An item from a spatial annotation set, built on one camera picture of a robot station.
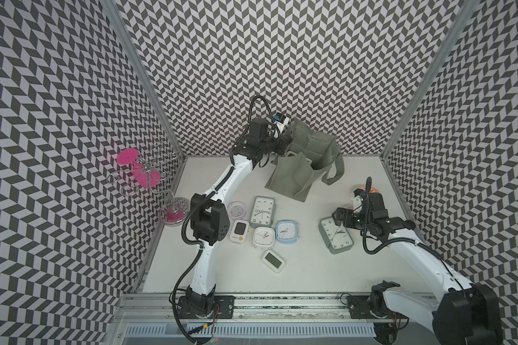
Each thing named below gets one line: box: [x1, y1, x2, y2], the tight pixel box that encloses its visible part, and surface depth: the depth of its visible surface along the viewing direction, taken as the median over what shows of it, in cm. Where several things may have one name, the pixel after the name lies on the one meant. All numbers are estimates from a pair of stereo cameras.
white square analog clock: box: [252, 226, 276, 250], surface depth 88 cm
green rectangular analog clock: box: [249, 195, 277, 228], surface depth 96 cm
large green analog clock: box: [317, 216, 354, 255], surface depth 88 cm
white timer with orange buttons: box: [229, 219, 250, 244], surface depth 89 cm
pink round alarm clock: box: [227, 201, 248, 221], surface depth 96 cm
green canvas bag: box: [264, 117, 346, 202], surface depth 96 cm
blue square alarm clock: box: [275, 219, 299, 244], surface depth 90 cm
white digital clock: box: [261, 249, 286, 274], surface depth 83 cm
